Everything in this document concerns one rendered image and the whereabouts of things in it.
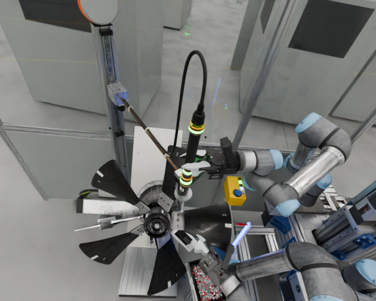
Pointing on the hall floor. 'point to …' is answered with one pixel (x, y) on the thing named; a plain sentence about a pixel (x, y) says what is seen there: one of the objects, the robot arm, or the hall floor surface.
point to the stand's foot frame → (141, 276)
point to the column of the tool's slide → (120, 144)
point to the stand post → (150, 254)
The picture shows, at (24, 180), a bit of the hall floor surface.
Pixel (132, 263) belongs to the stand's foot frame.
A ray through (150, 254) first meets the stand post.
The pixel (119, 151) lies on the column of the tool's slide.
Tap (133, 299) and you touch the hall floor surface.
